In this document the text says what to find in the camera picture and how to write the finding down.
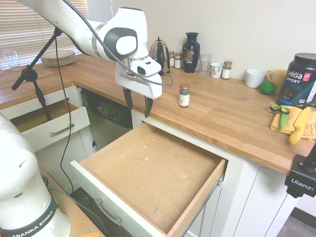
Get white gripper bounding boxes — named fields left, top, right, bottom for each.
left=115, top=61, right=163, bottom=119

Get seasoning jar with copper lid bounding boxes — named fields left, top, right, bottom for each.
left=179, top=83, right=191, bottom=109

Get large open wooden drawer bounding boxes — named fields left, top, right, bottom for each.
left=70, top=120, right=229, bottom=237

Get small open white drawer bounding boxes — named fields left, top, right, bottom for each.
left=9, top=98, right=91, bottom=153

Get spice jar with copper lid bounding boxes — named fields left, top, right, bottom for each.
left=221, top=61, right=233, bottom=80

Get white cabinet beside large drawer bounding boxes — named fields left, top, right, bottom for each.
left=185, top=138, right=301, bottom=237

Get stainless steel dishwasher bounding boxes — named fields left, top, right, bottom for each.
left=80, top=88, right=134, bottom=154

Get stainless steel electric kettle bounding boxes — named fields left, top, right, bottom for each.
left=149, top=37, right=171, bottom=74

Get dark blue painted vase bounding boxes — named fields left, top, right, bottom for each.
left=182, top=32, right=200, bottom=74

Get clear faceted drinking glass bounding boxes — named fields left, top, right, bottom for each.
left=199, top=53, right=214, bottom=77

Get small patterned white cup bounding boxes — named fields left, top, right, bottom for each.
left=210, top=62, right=225, bottom=79

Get stack of beige plates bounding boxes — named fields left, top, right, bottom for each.
left=40, top=50, right=78, bottom=67

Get black boom tripod stand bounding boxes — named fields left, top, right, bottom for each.
left=11, top=26, right=64, bottom=122

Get plain white mug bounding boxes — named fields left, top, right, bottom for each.
left=244, top=69, right=267, bottom=89

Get green lime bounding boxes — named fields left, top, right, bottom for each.
left=259, top=81, right=276, bottom=95

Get white window blinds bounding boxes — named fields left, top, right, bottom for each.
left=0, top=0, right=88, bottom=68

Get clear tumbler glass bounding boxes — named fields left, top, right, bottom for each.
left=1, top=49, right=17, bottom=72

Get yellow folded cloth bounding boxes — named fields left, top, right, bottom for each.
left=270, top=106, right=316, bottom=142

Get yellow mug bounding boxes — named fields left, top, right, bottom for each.
left=266, top=69, right=288, bottom=93

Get black Vega protein tub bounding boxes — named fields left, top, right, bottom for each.
left=277, top=52, right=316, bottom=108

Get yellow knife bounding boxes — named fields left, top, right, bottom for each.
left=288, top=106, right=313, bottom=146

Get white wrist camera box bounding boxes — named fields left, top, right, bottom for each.
left=130, top=58, right=164, bottom=77

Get metal handle of small drawer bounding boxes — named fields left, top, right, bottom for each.
left=49, top=123, right=75, bottom=138

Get thin black hanging cable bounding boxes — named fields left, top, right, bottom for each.
left=53, top=37, right=75, bottom=194

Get metal handle of large drawer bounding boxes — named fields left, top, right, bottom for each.
left=95, top=198, right=123, bottom=227

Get green handled scissors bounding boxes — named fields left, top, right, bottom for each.
left=270, top=104, right=290, bottom=131

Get black clamp camera stand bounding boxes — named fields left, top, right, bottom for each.
left=284, top=142, right=316, bottom=198

